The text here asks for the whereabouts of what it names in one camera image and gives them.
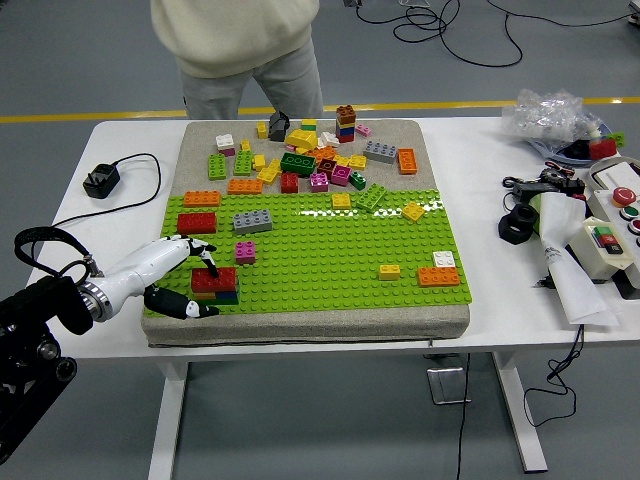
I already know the yellow two-by-four brick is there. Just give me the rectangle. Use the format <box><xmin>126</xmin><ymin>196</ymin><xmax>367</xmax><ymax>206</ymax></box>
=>
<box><xmin>255</xmin><ymin>158</ymin><xmax>282</xmax><ymax>185</ymax></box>

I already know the small white switch box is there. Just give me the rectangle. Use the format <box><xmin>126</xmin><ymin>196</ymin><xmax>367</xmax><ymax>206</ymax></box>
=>
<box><xmin>569</xmin><ymin>216</ymin><xmax>634</xmax><ymax>284</ymax></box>

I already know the white paper sheet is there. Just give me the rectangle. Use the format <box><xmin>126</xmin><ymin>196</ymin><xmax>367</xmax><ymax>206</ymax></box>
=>
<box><xmin>537</xmin><ymin>192</ymin><xmax>621</xmax><ymax>327</ymax></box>

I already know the black plug adapter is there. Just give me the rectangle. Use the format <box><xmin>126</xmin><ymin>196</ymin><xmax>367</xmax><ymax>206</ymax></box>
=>
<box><xmin>82</xmin><ymin>163</ymin><xmax>122</xmax><ymax>200</ymax></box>

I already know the black floor cable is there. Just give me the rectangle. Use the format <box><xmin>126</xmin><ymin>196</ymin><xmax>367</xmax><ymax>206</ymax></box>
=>
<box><xmin>352</xmin><ymin>0</ymin><xmax>640</xmax><ymax>69</ymax></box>

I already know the grey-brown cushion mat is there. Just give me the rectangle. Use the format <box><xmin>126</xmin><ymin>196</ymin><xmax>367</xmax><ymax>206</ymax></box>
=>
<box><xmin>139</xmin><ymin>118</ymin><xmax>471</xmax><ymax>349</ymax></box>

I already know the black hanging cable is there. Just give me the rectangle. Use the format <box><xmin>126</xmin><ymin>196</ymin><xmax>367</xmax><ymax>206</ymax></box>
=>
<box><xmin>455</xmin><ymin>352</ymin><xmax>471</xmax><ymax>480</ymax></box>
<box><xmin>522</xmin><ymin>324</ymin><xmax>586</xmax><ymax>427</ymax></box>

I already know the black plug cord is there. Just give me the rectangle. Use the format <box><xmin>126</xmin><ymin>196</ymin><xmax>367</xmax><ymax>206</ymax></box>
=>
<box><xmin>52</xmin><ymin>152</ymin><xmax>162</xmax><ymax>229</ymax></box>

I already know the metal foot plate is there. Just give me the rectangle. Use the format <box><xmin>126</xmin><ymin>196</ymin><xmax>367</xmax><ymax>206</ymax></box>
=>
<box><xmin>425</xmin><ymin>367</ymin><xmax>472</xmax><ymax>405</ymax></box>

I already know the red two-by-four brick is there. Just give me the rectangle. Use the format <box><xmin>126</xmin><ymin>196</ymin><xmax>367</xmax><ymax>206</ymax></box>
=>
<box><xmin>190</xmin><ymin>267</ymin><xmax>238</xmax><ymax>294</ymax></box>
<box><xmin>176</xmin><ymin>212</ymin><xmax>218</xmax><ymax>236</ymax></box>

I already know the orange two-by-four brick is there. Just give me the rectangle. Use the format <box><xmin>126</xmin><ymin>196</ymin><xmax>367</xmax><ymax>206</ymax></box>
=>
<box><xmin>183</xmin><ymin>190</ymin><xmax>222</xmax><ymax>208</ymax></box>
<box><xmin>396</xmin><ymin>147</ymin><xmax>419</xmax><ymax>176</ymax></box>
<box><xmin>227</xmin><ymin>178</ymin><xmax>265</xmax><ymax>196</ymax></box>
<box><xmin>417</xmin><ymin>266</ymin><xmax>462</xmax><ymax>288</ymax></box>

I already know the clear plastic bag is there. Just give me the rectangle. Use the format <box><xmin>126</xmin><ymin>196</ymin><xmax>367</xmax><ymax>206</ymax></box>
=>
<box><xmin>501</xmin><ymin>88</ymin><xmax>604</xmax><ymax>151</ymax></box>

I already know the black electronic module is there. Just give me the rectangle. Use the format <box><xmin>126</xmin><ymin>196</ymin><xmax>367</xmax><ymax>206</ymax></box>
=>
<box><xmin>559</xmin><ymin>175</ymin><xmax>587</xmax><ymax>199</ymax></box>

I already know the blue round tray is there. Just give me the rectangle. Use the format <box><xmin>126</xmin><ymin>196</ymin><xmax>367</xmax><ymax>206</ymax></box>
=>
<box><xmin>529</xmin><ymin>122</ymin><xmax>626</xmax><ymax>164</ymax></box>

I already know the white button control box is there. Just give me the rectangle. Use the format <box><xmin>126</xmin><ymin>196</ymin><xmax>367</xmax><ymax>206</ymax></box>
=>
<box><xmin>585</xmin><ymin>185</ymin><xmax>640</xmax><ymax>301</ymax></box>

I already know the dark green two-by-four brick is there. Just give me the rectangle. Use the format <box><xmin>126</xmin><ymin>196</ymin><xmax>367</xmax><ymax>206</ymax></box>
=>
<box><xmin>279</xmin><ymin>152</ymin><xmax>317</xmax><ymax>178</ymax></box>

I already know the white table leg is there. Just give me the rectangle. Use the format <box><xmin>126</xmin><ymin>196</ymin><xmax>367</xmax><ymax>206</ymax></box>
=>
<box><xmin>147</xmin><ymin>360</ymin><xmax>190</xmax><ymax>480</ymax></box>
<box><xmin>489</xmin><ymin>351</ymin><xmax>549</xmax><ymax>474</ymax></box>

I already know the grey two-by-four brick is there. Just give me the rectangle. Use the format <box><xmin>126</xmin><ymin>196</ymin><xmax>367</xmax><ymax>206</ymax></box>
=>
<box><xmin>363</xmin><ymin>140</ymin><xmax>400</xmax><ymax>166</ymax></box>
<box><xmin>232</xmin><ymin>208</ymin><xmax>274</xmax><ymax>237</ymax></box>

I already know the large black nut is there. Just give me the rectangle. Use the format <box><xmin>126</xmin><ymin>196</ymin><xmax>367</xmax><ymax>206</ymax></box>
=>
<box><xmin>497</xmin><ymin>203</ymin><xmax>540</xmax><ymax>245</ymax></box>

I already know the person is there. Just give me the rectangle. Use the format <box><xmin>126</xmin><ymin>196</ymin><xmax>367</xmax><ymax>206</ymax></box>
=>
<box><xmin>148</xmin><ymin>0</ymin><xmax>325</xmax><ymax>121</ymax></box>

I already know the dark grey roof piece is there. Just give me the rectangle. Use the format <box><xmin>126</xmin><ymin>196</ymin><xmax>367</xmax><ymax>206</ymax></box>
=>
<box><xmin>268</xmin><ymin>109</ymin><xmax>291</xmax><ymax>142</ymax></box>

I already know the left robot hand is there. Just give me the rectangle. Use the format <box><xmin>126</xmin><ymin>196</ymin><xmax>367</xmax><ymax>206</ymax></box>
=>
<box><xmin>102</xmin><ymin>234</ymin><xmax>222</xmax><ymax>321</ymax></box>

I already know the yellow curved brick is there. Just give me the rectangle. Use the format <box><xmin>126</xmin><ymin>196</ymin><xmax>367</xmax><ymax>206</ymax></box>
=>
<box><xmin>284</xmin><ymin>127</ymin><xmax>319</xmax><ymax>151</ymax></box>

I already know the green studded baseplate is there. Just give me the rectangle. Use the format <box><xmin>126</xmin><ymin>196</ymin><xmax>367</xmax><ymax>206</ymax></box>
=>
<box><xmin>141</xmin><ymin>188</ymin><xmax>475</xmax><ymax>319</ymax></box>

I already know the black power adapter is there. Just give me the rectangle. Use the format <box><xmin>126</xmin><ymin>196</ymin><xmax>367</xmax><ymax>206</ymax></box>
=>
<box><xmin>512</xmin><ymin>180</ymin><xmax>561</xmax><ymax>197</ymax></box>

